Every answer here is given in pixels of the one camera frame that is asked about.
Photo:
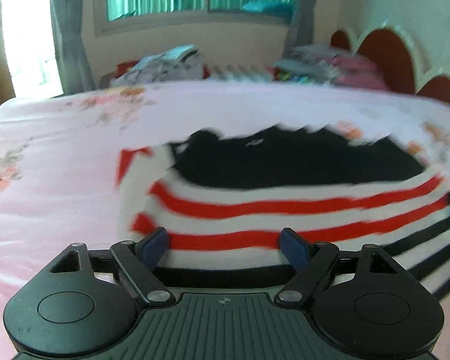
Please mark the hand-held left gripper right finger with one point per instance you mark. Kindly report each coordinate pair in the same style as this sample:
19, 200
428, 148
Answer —
294, 249

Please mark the red cloth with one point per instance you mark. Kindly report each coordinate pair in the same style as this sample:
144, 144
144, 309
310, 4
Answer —
123, 68

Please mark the red and white headboard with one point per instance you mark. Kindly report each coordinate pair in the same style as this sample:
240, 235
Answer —
386, 52

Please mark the pile of pale clothes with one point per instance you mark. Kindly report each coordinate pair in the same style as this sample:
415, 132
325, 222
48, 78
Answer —
161, 63

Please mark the pink floral bed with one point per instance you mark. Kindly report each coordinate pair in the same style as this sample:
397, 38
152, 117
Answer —
60, 157

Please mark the teal pillow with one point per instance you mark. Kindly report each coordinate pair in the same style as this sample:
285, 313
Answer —
266, 6

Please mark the grey curtain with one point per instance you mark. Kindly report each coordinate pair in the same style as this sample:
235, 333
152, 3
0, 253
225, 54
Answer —
303, 7
71, 45

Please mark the pile of pink clothes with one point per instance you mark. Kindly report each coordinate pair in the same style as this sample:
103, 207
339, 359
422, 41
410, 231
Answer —
341, 69

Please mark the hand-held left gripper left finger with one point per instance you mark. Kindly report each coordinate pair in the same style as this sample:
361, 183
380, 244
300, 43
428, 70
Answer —
153, 246

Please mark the striped cloth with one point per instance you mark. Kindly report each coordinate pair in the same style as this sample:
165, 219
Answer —
240, 72

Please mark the striped knit sweater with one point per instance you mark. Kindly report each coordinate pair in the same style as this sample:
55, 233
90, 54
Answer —
247, 210

